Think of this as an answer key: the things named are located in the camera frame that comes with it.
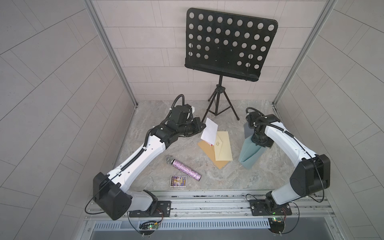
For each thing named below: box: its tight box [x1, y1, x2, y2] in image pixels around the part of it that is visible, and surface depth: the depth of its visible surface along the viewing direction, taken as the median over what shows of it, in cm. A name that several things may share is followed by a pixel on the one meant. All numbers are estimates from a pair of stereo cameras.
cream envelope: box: [215, 131, 233, 161], surface depth 94 cm
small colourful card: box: [170, 175, 187, 188], surface depth 80 cm
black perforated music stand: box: [184, 8, 278, 122], surface depth 67 cm
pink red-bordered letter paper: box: [200, 117, 219, 146], surface depth 75 cm
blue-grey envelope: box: [238, 135, 267, 170], surface depth 77 cm
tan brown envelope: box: [198, 140, 230, 170], surface depth 91 cm
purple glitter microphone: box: [166, 155, 202, 182], surface depth 83 cm
